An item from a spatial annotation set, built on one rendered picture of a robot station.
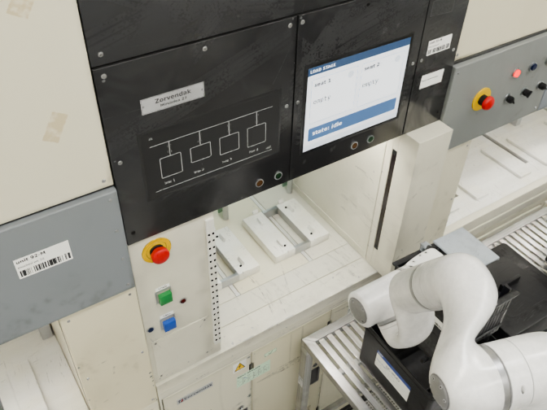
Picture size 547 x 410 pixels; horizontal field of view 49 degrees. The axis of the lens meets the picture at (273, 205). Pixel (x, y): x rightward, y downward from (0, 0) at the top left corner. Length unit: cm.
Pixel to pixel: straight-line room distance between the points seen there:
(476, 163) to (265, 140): 133
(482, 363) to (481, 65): 93
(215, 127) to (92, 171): 25
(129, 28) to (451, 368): 71
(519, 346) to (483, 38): 91
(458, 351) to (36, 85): 74
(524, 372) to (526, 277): 115
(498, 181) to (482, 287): 145
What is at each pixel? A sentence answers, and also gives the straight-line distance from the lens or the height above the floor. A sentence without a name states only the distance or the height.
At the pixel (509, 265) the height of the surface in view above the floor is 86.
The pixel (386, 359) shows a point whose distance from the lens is 171.
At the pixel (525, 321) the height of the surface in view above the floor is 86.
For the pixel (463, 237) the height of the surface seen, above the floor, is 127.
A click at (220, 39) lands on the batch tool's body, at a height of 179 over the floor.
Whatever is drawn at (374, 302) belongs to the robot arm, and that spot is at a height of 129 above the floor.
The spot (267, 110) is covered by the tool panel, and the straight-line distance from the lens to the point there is 122.
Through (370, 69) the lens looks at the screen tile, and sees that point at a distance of 136.
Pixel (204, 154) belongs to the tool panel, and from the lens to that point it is 120.
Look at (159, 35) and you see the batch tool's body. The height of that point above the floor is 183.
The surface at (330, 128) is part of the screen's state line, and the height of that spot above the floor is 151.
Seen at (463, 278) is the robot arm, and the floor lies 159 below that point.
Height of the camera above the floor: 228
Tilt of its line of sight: 42 degrees down
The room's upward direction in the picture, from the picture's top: 2 degrees clockwise
